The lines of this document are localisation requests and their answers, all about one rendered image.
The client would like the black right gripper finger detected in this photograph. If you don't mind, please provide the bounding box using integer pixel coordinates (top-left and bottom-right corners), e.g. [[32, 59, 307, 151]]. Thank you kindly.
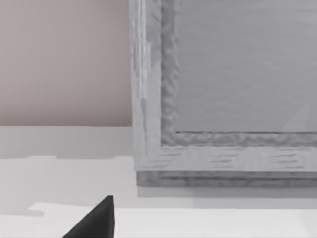
[[61, 195, 116, 238]]

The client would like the grey wooden cabinet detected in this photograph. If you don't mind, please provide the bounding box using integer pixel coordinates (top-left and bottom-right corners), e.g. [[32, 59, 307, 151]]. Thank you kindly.
[[128, 0, 317, 189]]

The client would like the grey cabinet door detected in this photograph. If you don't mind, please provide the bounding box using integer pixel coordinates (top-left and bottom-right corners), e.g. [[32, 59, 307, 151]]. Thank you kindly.
[[160, 0, 317, 147]]

